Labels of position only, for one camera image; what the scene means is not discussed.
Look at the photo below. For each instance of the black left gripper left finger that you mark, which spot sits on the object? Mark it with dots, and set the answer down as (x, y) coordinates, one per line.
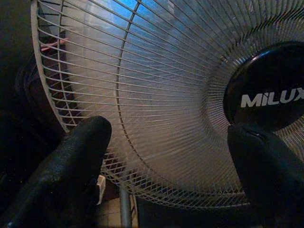
(71, 166)

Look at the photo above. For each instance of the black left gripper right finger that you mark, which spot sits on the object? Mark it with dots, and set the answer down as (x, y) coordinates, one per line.
(268, 175)

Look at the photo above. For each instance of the grey Milux standing fan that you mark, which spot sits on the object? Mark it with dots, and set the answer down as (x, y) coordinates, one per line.
(154, 83)

